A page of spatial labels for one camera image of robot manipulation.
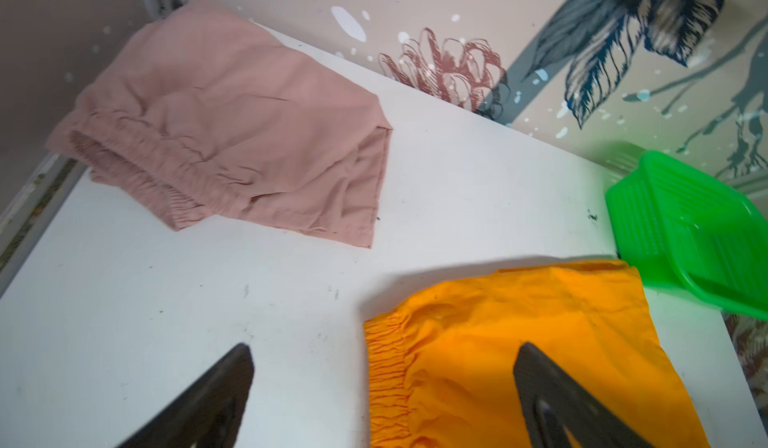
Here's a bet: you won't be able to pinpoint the pink shorts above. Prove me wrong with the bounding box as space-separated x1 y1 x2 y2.
47 0 392 248

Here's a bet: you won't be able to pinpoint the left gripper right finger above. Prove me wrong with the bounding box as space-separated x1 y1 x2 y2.
513 342 650 447

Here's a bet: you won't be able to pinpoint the green plastic basket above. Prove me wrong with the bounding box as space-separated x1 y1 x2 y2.
606 151 767 320

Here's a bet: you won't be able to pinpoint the orange shorts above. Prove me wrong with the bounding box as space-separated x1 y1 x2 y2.
364 260 708 447

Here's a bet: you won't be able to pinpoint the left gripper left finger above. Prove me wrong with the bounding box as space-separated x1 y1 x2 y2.
122 343 255 448

